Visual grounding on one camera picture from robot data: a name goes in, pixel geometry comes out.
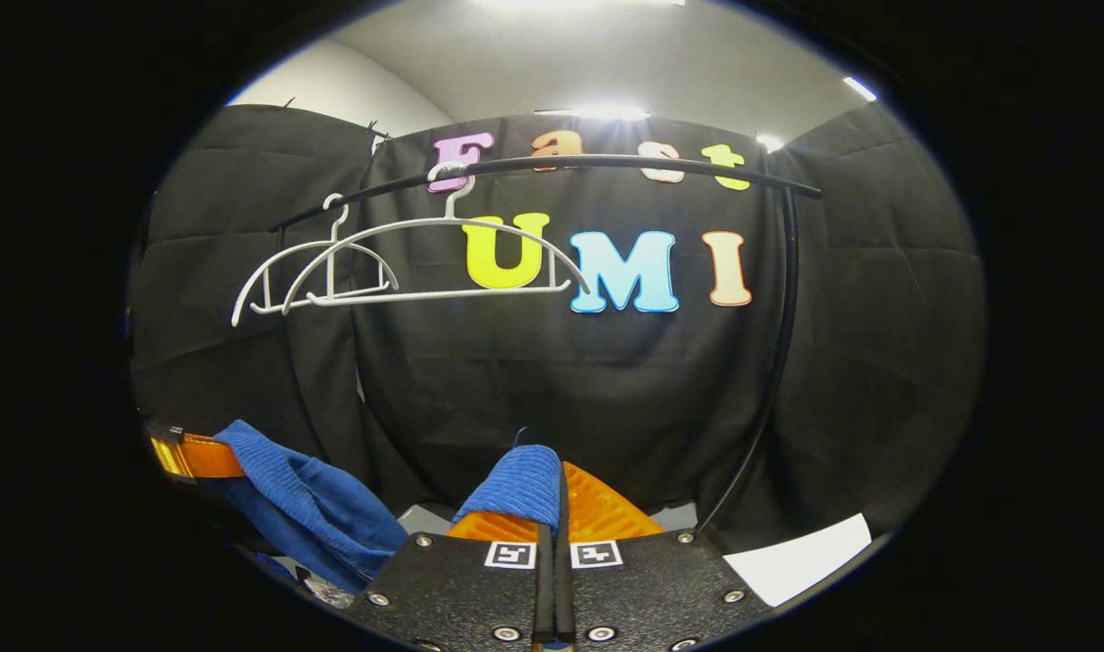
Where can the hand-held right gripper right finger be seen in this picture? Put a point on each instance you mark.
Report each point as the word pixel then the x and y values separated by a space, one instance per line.
pixel 642 589

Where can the ceiling light panel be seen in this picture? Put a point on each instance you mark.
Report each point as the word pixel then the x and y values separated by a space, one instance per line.
pixel 592 112
pixel 859 88
pixel 770 143

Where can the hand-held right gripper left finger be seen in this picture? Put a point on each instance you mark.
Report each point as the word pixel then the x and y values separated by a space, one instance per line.
pixel 461 589

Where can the black clothes rack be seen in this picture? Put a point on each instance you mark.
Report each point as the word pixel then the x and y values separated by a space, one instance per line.
pixel 606 161

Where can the white clothes hanger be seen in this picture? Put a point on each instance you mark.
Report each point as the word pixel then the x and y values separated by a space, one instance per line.
pixel 334 243
pixel 452 220

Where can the white board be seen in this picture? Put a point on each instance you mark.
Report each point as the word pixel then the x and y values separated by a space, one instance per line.
pixel 796 561

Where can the black backdrop cloth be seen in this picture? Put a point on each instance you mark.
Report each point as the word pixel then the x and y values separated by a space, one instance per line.
pixel 515 389

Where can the large ceiling light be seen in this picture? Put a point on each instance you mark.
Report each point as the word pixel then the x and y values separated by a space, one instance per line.
pixel 579 3

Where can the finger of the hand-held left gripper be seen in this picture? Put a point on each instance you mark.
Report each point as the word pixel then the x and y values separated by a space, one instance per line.
pixel 207 457

